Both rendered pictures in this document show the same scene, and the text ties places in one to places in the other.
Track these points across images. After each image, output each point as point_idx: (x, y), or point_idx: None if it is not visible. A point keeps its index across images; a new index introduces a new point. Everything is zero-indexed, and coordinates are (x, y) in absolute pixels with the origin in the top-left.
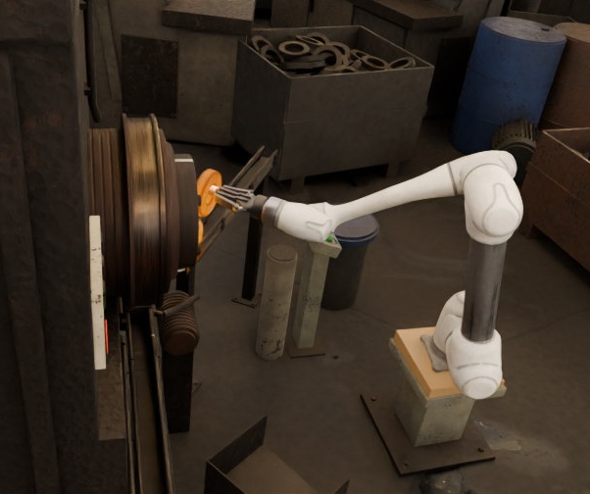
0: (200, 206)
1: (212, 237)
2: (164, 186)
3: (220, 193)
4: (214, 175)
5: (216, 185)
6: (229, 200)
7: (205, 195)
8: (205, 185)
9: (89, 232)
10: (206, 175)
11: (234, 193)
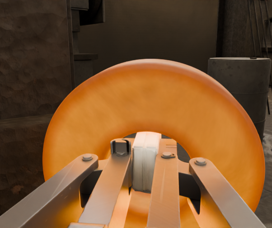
0: (45, 178)
1: None
2: None
3: (105, 164)
4: (155, 79)
5: (193, 154)
6: (32, 211)
7: (79, 147)
8: (70, 93)
9: None
10: (117, 65)
11: (151, 212)
